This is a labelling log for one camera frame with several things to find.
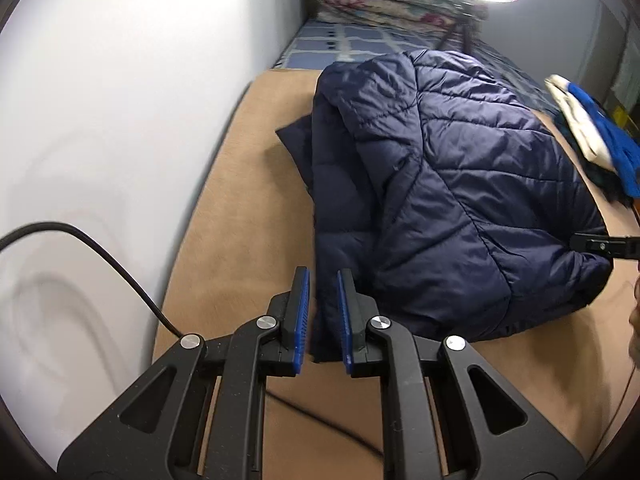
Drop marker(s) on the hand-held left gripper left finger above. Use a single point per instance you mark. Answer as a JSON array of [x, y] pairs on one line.
[[302, 320]]

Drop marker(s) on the person's right hand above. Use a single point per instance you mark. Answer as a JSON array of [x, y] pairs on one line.
[[635, 320]]

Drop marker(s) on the navy puffer jacket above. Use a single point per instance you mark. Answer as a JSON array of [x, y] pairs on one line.
[[450, 185]]

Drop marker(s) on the folded white garment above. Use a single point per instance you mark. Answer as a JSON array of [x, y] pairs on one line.
[[580, 120]]

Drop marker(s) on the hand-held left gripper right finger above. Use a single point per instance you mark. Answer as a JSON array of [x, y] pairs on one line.
[[344, 320]]

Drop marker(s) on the folded dark clothes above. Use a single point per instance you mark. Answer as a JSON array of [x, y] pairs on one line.
[[607, 185]]

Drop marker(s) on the black tripod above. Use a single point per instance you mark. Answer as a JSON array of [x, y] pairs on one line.
[[466, 35]]

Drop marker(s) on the blue checkered bedsheet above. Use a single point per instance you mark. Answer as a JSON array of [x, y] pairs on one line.
[[350, 45]]

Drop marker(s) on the folded blue jacket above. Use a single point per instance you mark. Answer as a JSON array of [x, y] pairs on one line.
[[615, 140]]

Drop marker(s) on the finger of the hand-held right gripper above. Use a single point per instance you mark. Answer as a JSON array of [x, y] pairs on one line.
[[605, 246]]

